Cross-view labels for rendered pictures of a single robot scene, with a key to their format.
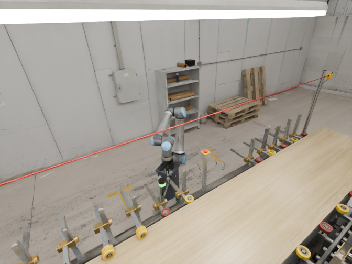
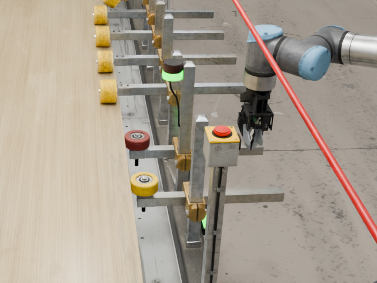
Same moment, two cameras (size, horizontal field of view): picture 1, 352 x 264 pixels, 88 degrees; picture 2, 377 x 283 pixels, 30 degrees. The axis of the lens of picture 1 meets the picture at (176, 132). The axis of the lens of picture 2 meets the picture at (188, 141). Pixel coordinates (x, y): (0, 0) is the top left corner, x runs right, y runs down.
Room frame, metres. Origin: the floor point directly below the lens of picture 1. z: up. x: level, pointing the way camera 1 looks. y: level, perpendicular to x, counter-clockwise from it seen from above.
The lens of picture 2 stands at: (1.86, -1.62, 2.00)
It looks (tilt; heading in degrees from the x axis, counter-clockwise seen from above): 30 degrees down; 111
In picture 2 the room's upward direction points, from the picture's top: 4 degrees clockwise
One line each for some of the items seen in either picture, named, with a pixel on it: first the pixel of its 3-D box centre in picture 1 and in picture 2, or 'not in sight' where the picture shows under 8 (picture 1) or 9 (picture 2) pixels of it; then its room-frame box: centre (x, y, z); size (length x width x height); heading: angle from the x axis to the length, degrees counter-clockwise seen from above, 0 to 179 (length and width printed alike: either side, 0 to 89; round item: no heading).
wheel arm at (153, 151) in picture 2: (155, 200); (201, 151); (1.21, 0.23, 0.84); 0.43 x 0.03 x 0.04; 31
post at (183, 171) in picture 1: (184, 188); (196, 190); (1.30, -0.05, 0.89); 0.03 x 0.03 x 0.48; 31
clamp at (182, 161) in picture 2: (160, 204); (181, 154); (1.16, 0.18, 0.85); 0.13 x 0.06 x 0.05; 121
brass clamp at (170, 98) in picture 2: (133, 209); (174, 91); (1.04, 0.40, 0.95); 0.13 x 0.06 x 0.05; 121
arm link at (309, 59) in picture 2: (168, 142); (303, 58); (1.53, 0.08, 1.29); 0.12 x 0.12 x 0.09; 76
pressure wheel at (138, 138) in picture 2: (166, 215); (137, 150); (1.03, 0.12, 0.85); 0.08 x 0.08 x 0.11
